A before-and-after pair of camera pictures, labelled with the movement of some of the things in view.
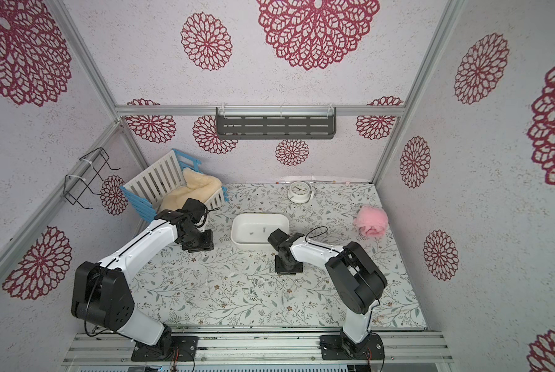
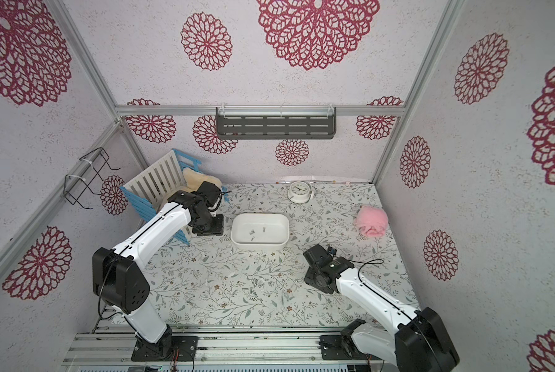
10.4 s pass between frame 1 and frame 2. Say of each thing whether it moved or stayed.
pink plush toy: stayed
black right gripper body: moved
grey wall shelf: stayed
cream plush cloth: stayed
